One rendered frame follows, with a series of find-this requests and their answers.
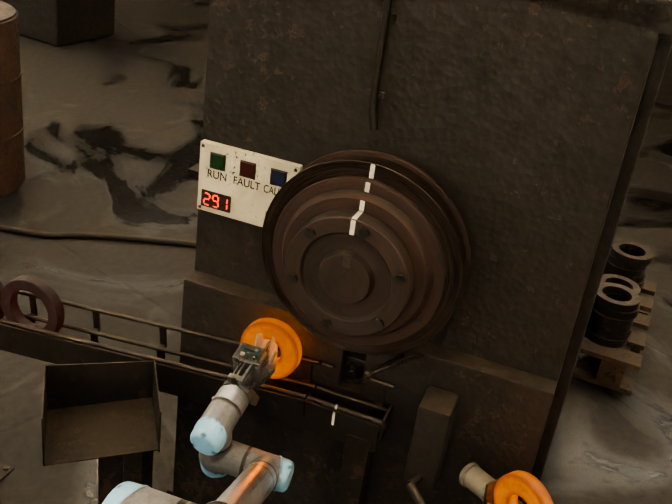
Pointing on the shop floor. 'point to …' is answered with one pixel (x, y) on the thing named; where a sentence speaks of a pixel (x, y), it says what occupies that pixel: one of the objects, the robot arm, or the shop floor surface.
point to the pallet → (618, 318)
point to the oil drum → (10, 103)
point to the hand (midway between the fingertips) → (271, 341)
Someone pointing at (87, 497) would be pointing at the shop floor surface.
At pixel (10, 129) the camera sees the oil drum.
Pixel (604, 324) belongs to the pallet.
